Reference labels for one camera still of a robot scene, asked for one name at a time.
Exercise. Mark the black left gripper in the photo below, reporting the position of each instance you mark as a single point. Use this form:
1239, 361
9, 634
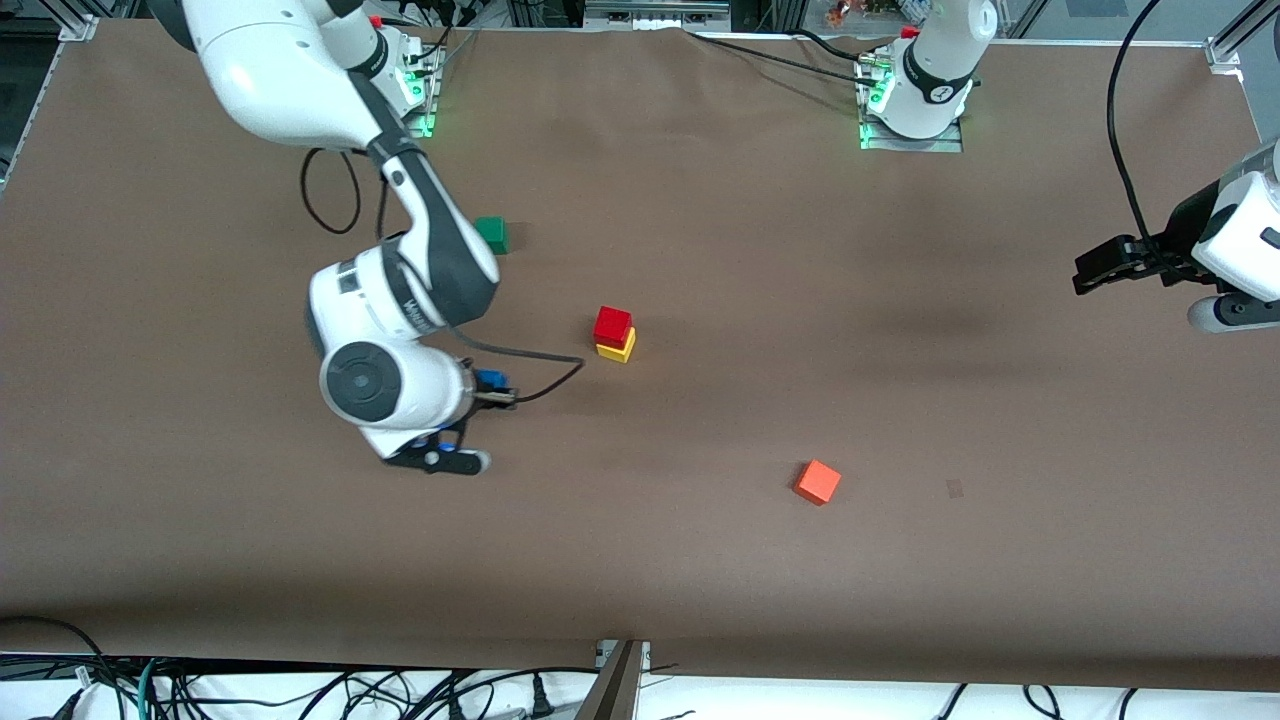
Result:
1183, 231

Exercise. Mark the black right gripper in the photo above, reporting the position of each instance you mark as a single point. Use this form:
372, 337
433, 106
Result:
485, 404

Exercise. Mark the blue wooden block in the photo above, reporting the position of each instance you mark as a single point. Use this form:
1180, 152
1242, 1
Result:
492, 381

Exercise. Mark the red wooden block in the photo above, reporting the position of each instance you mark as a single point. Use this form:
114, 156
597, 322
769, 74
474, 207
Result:
612, 325

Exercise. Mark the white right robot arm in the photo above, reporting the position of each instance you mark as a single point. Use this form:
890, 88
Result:
280, 70

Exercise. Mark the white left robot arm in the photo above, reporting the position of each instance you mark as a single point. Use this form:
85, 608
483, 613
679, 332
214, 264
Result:
935, 70

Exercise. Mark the yellow wooden block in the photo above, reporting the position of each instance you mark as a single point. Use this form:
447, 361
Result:
622, 350

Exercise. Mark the green wooden block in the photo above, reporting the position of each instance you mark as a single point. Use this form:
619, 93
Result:
494, 235

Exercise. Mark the brown paper table cover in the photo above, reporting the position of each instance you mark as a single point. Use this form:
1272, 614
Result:
700, 560

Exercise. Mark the black power plug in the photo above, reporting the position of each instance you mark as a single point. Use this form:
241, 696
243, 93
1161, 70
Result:
541, 697

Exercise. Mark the orange wooden block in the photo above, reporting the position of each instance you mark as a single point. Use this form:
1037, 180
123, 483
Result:
818, 482

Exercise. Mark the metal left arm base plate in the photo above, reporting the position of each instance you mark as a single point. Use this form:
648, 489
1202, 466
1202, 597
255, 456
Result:
950, 145

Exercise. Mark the aluminium frame corner profile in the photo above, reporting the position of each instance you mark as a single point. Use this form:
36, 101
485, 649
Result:
1235, 45
78, 27

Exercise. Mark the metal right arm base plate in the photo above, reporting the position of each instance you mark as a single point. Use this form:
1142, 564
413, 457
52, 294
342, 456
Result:
425, 110

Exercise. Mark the aluminium profile with bracket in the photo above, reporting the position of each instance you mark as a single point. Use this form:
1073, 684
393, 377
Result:
612, 690

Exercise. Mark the metal rail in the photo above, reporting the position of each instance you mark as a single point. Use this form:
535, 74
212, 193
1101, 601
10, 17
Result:
655, 12

